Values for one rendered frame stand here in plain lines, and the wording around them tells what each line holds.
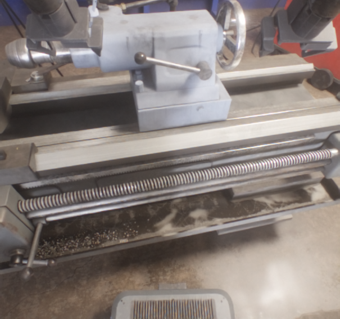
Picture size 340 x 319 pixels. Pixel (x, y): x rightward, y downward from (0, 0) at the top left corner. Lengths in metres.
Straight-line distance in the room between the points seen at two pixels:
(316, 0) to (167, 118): 0.56
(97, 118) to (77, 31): 0.69
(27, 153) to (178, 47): 0.58
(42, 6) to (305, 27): 0.43
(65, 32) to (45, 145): 0.52
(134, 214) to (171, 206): 0.18
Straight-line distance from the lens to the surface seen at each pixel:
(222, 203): 1.25
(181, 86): 0.84
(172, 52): 0.81
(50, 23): 0.49
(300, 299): 1.66
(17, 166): 0.87
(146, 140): 0.85
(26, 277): 0.93
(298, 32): 0.54
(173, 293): 1.24
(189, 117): 0.90
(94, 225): 1.21
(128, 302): 1.24
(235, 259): 1.59
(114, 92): 1.10
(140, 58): 0.73
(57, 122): 1.19
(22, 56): 0.87
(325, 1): 0.49
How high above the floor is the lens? 1.48
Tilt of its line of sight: 50 degrees down
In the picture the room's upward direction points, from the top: 2 degrees clockwise
